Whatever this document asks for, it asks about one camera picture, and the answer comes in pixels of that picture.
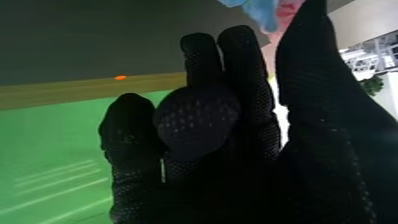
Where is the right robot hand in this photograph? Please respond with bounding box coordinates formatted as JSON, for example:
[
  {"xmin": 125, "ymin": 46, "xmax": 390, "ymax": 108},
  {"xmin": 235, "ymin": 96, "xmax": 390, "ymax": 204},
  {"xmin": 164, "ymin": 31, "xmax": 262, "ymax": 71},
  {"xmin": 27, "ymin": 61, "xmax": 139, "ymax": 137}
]
[{"xmin": 97, "ymin": 0, "xmax": 398, "ymax": 224}]

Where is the pink flower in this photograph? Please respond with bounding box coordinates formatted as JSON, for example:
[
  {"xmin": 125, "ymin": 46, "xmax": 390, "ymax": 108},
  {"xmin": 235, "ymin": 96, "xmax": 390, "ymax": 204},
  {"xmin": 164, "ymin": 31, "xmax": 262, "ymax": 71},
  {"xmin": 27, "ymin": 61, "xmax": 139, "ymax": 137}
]
[{"xmin": 260, "ymin": 0, "xmax": 310, "ymax": 81}]

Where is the blue flower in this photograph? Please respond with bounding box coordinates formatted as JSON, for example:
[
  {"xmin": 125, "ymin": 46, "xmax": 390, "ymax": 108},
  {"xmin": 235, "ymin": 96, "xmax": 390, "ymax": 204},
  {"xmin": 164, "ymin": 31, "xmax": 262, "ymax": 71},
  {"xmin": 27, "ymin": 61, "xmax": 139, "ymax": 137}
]
[{"xmin": 216, "ymin": 0, "xmax": 281, "ymax": 34}]

